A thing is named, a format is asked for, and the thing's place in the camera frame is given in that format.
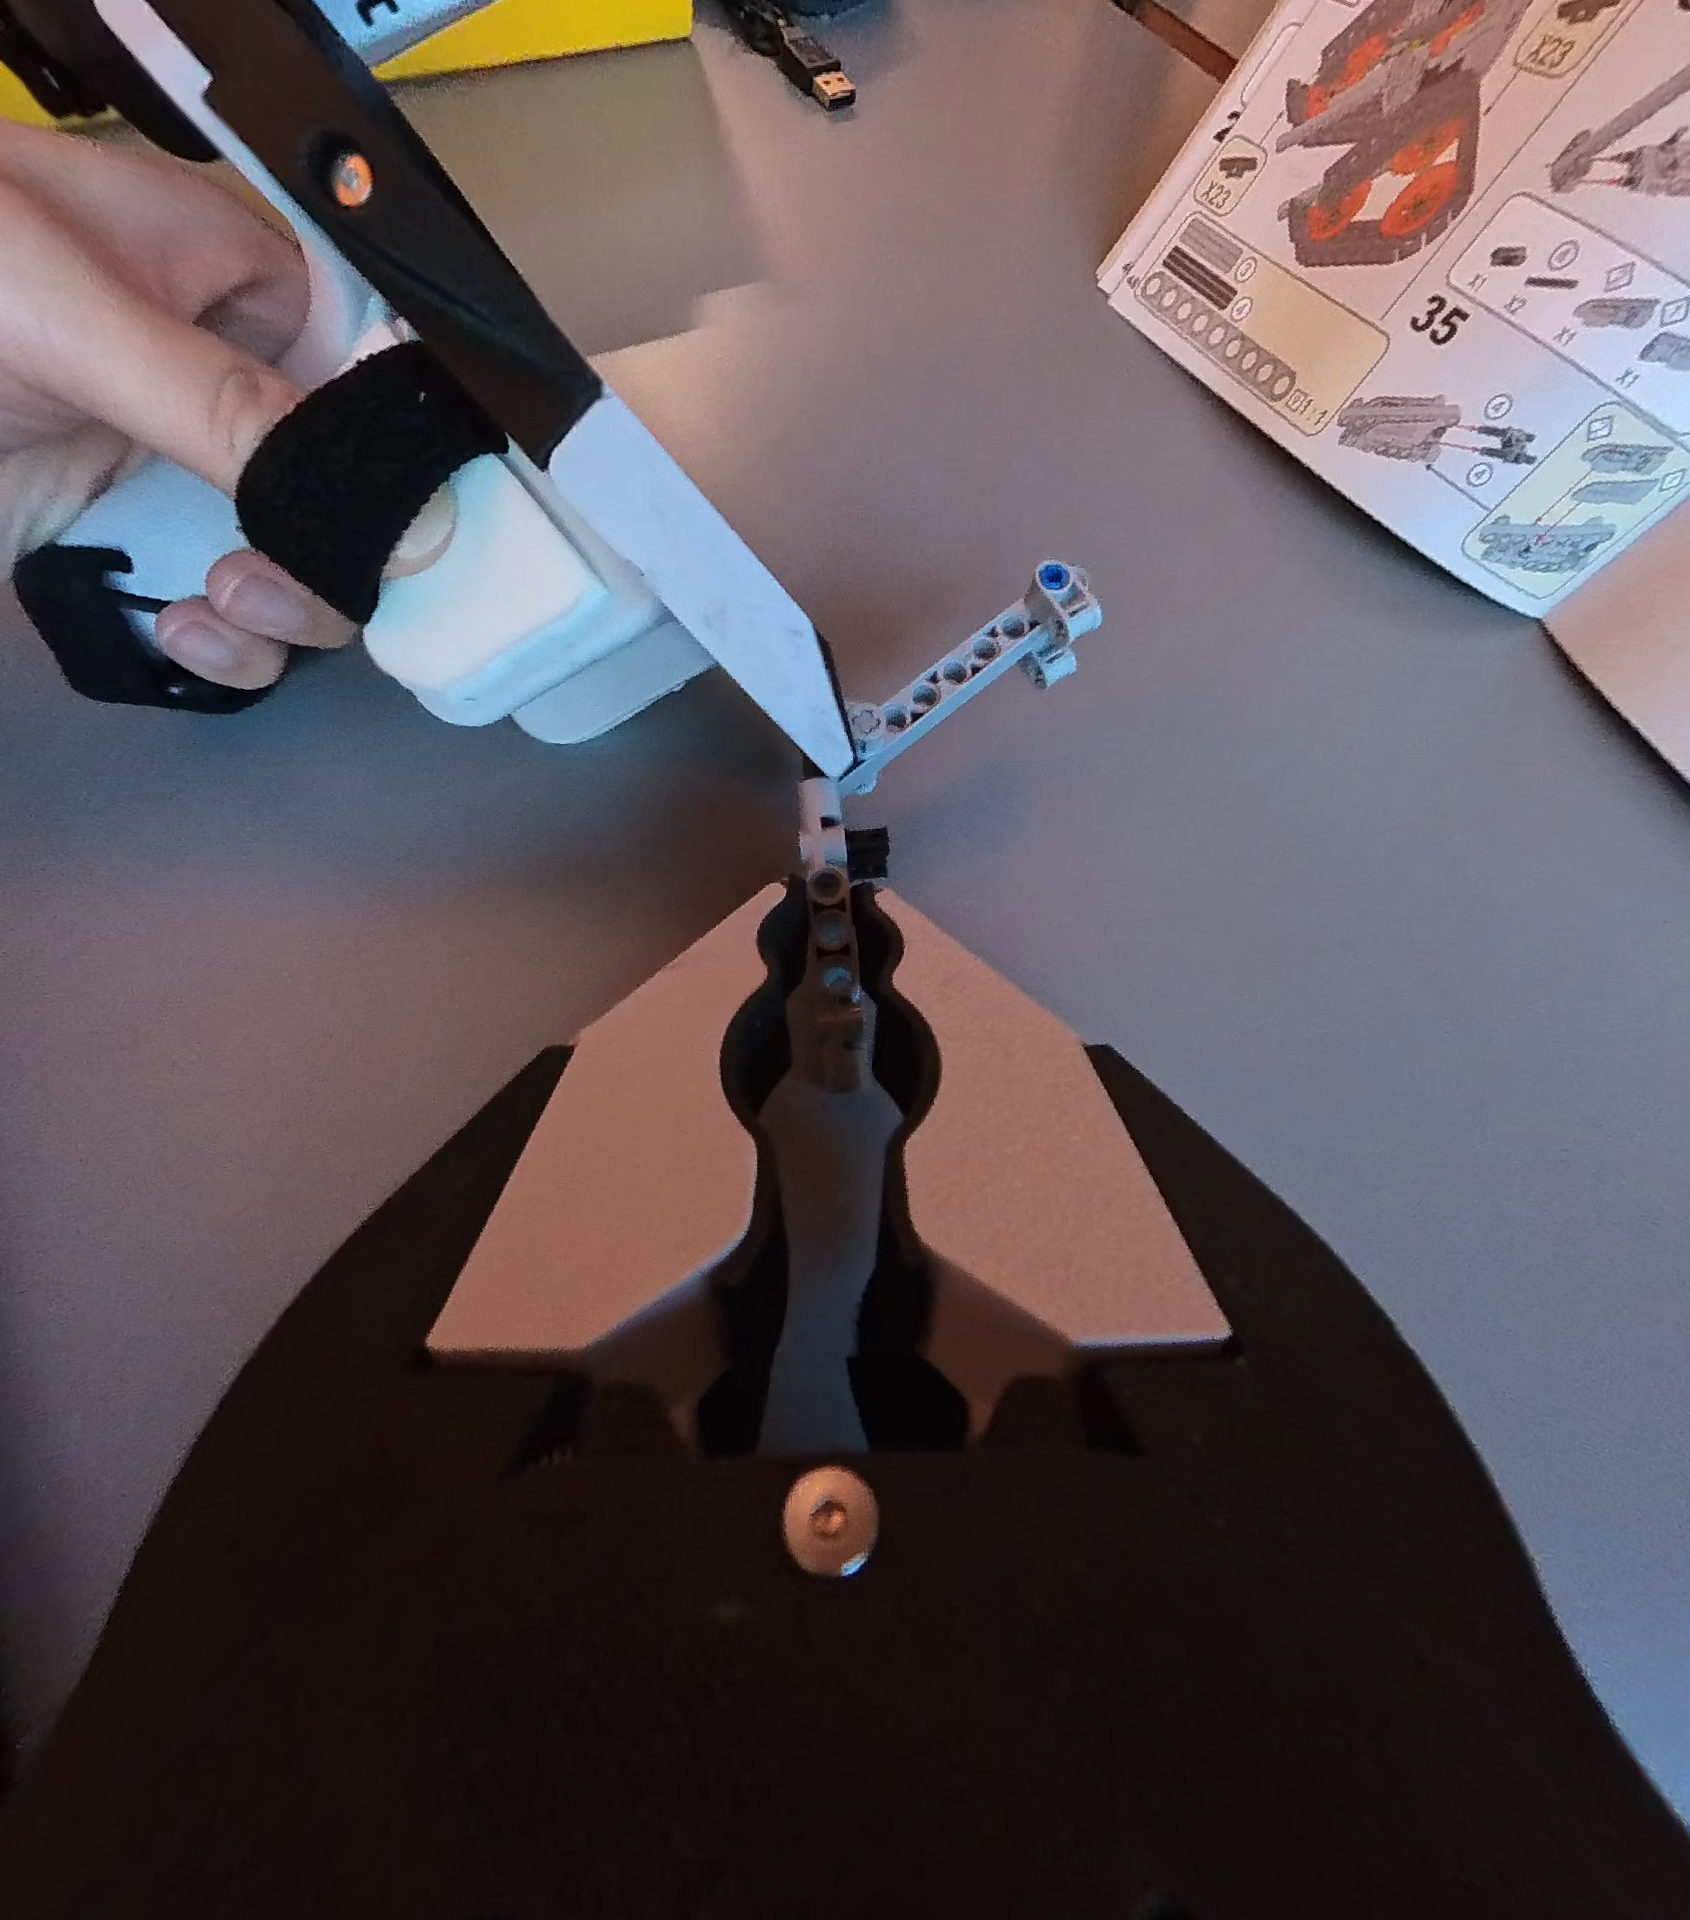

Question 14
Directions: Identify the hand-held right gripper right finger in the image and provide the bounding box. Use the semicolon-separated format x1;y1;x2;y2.
856;896;1234;1453

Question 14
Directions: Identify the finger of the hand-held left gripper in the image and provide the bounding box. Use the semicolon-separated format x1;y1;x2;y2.
545;390;860;773

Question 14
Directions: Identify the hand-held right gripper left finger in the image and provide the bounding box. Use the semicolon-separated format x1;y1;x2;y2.
424;882;791;1453

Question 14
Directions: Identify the long grey toy brick beam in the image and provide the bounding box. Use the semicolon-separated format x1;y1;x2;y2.
836;557;1106;801

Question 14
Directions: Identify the short grey toy brick beam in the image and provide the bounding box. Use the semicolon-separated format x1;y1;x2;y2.
795;773;891;1096

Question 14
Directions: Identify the person's left hand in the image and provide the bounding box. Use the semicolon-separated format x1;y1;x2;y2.
0;89;357;690

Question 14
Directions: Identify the yellow plastic bin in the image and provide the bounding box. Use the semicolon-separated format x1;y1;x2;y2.
0;0;698;131

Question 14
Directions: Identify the white instruction booklet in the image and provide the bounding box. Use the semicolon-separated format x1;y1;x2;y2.
1096;0;1690;902

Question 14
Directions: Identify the black USB cable plug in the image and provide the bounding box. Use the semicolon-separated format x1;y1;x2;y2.
717;0;862;115

